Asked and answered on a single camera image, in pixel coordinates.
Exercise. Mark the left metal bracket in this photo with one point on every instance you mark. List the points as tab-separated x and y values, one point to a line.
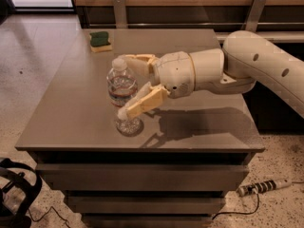
120	14

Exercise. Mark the right metal bracket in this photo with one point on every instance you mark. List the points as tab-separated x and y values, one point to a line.
253	15

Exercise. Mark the metal bracket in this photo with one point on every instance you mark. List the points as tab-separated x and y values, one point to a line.
120	14
253	15

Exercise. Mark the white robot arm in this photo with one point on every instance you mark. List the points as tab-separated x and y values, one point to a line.
244	59

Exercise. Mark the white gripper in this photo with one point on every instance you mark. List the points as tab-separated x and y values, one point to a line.
175	72

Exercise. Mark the green and yellow sponge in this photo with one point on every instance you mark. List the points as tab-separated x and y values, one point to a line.
99	41

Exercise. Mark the grey drawer cabinet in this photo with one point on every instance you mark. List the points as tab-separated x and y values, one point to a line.
174	173

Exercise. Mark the clear plastic water bottle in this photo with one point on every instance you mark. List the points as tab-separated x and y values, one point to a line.
122	87

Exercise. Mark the white power strip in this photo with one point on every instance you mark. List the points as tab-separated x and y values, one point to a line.
263	187

